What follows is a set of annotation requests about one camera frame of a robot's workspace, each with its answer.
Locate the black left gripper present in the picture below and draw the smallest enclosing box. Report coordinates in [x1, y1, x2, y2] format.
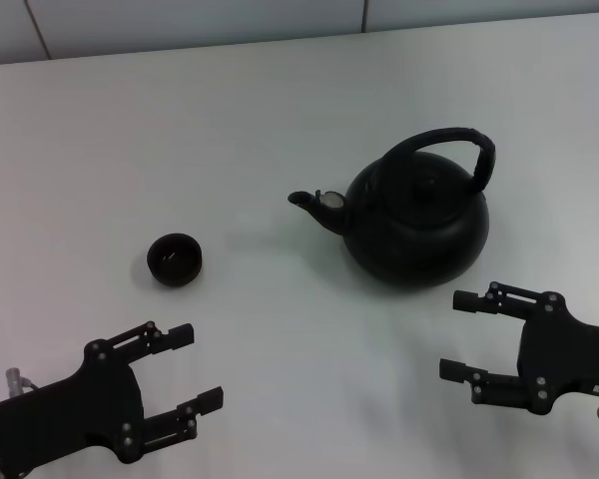
[0, 321, 225, 478]

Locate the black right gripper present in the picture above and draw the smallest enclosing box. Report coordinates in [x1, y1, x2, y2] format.
[439, 281, 599, 415]

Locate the black round teapot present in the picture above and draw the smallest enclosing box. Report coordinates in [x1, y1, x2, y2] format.
[288, 127, 498, 288]

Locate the small dark teacup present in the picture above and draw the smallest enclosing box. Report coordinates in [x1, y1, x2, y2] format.
[146, 233, 205, 289]

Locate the black teapot lid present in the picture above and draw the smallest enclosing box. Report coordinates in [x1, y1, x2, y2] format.
[381, 159, 464, 217]

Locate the left gripper cable with connectors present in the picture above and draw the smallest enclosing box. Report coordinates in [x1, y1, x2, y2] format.
[4, 366, 42, 395]

